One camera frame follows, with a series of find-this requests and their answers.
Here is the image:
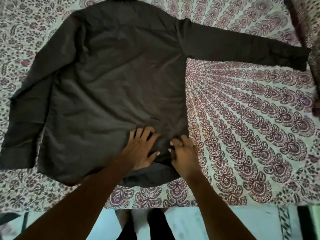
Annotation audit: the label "person's right hand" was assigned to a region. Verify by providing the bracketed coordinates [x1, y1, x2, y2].
[168, 135, 201, 179]

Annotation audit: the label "person's left hand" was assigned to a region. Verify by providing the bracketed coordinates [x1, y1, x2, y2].
[121, 126, 160, 171]

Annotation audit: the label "dark grey long-sleeve shirt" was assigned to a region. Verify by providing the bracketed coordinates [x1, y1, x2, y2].
[0, 0, 310, 188]

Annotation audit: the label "person's right forearm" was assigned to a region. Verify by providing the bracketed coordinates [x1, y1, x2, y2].
[178, 168, 257, 240]

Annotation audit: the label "person's left forearm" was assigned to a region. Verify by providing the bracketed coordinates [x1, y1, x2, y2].
[14, 154, 137, 240]

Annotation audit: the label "person's legs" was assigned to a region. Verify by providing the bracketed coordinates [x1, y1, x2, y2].
[116, 208, 176, 240]

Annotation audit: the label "mandala print bedsheet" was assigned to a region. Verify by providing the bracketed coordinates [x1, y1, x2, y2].
[0, 0, 320, 213]

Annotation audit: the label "patterned cloth with dark border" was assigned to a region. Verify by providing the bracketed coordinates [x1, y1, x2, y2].
[284, 0, 320, 113]

